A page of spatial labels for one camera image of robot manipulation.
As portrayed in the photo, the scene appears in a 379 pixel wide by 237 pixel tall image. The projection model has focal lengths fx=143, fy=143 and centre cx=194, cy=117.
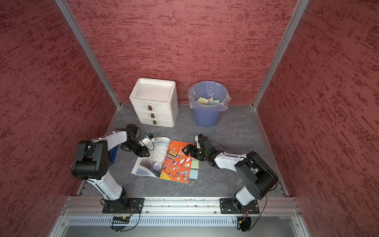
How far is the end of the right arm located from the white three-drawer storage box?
300mm

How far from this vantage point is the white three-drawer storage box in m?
0.92

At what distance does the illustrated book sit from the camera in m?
0.85

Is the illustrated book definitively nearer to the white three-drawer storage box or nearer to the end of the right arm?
the end of the right arm

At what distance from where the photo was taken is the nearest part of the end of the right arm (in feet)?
2.29

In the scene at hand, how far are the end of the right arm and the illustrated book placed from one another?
0.11 feet

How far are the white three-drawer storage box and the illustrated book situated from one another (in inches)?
6.9
